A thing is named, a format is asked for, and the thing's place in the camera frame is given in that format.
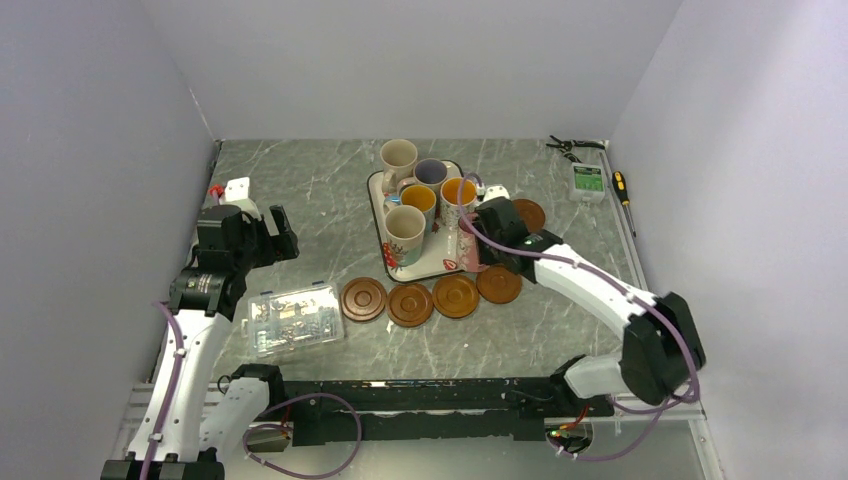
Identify clear plastic parts box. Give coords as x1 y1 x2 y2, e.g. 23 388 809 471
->
243 282 345 357

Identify aluminium frame rail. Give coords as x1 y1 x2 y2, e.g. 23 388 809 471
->
610 193 651 290

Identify grey purple mug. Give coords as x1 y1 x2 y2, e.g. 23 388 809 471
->
397 158 448 195

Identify white serving tray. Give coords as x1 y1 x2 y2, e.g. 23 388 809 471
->
366 171 465 283

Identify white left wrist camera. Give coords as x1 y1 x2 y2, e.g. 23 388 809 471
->
208 177 261 219

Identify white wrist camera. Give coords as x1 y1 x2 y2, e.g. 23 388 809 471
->
483 185 510 202
208 177 261 219

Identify white green electronic device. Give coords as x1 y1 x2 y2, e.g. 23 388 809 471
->
568 163 606 204

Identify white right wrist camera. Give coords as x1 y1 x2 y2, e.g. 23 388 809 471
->
483 185 510 202

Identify cream patterned mug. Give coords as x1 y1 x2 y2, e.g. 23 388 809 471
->
383 202 427 268

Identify white mug orange inside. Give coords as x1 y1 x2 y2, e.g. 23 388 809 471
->
439 177 478 230

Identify black pliers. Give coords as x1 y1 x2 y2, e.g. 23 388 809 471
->
545 135 606 163

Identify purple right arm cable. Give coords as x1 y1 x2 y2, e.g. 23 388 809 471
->
455 172 702 464

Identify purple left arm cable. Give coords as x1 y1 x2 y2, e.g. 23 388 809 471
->
137 301 187 480

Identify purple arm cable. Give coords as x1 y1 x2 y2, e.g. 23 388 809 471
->
455 172 702 464
137 301 187 480

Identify blue mug yellow inside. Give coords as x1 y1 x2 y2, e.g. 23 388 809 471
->
383 185 437 223

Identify brown wooden coaster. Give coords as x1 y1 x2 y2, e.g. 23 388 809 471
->
432 274 480 319
512 198 546 233
476 265 523 304
386 283 434 328
340 277 387 322

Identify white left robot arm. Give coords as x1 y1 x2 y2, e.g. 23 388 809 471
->
100 204 299 479

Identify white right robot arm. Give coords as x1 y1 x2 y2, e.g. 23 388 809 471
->
463 197 706 415

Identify cream mug outside tray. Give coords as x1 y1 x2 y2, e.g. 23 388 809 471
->
380 139 418 194

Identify yellow black screwdriver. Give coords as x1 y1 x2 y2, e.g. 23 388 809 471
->
612 170 637 237

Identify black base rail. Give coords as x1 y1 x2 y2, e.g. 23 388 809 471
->
226 364 613 446

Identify pink mug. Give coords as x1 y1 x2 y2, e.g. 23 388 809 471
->
457 220 488 273

